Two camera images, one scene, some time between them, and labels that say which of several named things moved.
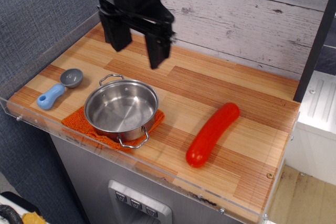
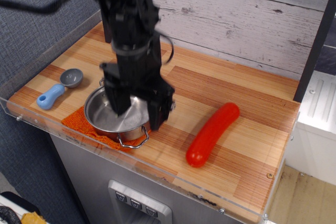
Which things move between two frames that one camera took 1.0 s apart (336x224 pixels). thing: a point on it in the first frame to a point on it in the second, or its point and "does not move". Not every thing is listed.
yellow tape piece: (32, 217) does not move
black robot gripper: (133, 0) to (138, 66)
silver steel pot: (120, 110) does not move
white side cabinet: (313, 148) does not move
